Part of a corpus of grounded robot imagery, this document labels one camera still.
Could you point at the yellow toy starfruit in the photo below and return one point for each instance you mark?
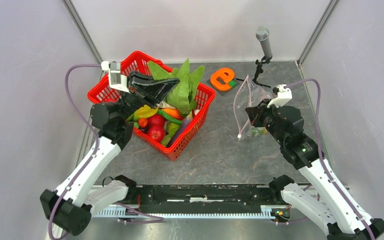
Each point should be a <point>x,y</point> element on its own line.
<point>144,112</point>

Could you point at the green toy leafy vegetable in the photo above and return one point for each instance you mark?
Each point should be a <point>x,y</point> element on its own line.
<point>182,96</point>

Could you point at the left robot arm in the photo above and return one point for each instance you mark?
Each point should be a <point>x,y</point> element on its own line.
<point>72,204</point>

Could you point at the red toy pomegranate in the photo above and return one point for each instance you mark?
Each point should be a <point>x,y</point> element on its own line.
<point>156,120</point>

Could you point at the purple toy eggplant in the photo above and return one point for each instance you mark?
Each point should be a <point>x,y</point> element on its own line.
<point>187,120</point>

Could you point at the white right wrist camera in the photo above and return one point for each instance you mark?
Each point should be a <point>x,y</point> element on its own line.
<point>282,95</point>

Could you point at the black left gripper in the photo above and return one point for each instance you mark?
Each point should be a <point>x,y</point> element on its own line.
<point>152,94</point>

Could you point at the black microphone tripod stand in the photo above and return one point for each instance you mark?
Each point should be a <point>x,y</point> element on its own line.
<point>259,70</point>

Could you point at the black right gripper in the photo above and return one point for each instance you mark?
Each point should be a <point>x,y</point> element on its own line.
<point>255,113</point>

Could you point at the red toy apple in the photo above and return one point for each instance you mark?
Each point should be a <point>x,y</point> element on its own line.
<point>157,133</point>

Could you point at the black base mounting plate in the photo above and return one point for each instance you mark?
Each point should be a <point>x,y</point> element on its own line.
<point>202,198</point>

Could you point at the light green toy cabbage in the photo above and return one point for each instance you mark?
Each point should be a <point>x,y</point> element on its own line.
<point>172,128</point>

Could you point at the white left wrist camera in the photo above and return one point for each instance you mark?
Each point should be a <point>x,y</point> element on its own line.
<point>116,79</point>

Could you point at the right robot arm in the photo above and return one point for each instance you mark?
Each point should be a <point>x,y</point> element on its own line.
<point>340,217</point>

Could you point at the orange letter e block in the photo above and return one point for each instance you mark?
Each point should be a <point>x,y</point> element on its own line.
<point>223,80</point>

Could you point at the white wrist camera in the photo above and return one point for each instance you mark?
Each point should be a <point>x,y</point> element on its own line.
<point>282,95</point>
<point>116,79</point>

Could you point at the grey microphone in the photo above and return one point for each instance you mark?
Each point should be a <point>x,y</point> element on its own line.
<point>262,35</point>

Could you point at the red plastic shopping basket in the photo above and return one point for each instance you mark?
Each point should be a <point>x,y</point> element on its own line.
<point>138,61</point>

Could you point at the yellow green toy mango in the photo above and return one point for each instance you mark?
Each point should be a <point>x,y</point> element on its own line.
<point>258,131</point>

